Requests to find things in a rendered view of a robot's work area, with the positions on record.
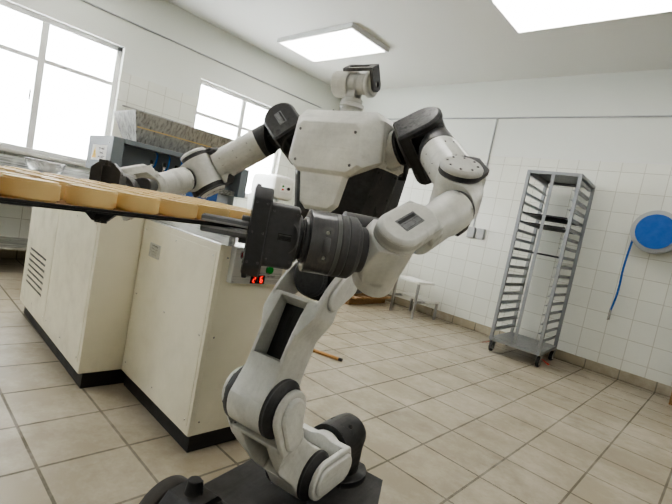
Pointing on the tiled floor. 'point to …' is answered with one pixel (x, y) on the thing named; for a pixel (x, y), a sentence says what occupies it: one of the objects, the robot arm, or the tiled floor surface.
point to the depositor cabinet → (82, 289)
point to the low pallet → (366, 299)
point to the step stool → (415, 295)
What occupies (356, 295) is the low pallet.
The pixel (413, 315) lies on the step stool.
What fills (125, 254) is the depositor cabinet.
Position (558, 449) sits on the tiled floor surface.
